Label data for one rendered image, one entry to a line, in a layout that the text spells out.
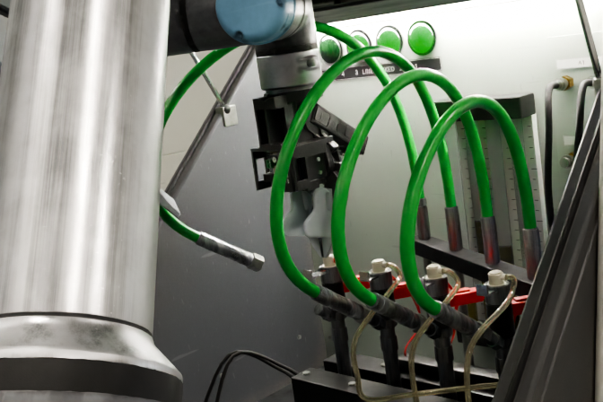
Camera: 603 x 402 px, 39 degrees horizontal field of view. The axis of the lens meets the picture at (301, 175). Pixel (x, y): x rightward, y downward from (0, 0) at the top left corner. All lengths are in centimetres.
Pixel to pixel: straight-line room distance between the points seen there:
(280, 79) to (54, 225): 63
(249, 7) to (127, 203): 50
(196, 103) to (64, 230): 363
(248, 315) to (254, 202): 18
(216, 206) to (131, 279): 96
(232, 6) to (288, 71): 14
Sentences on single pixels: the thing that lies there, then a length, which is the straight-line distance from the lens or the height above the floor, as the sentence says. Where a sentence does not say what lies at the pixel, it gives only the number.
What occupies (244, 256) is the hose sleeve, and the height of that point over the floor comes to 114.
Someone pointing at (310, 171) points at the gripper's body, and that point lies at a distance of 101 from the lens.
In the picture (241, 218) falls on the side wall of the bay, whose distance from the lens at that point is 139.
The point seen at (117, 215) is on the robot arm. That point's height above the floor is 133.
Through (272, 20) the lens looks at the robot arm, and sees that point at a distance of 88.
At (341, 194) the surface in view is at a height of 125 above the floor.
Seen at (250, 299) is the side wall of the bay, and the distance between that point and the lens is 142.
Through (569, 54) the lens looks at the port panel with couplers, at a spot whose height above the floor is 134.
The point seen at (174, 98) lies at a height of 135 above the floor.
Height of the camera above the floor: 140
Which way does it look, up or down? 9 degrees down
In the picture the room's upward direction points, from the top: 8 degrees counter-clockwise
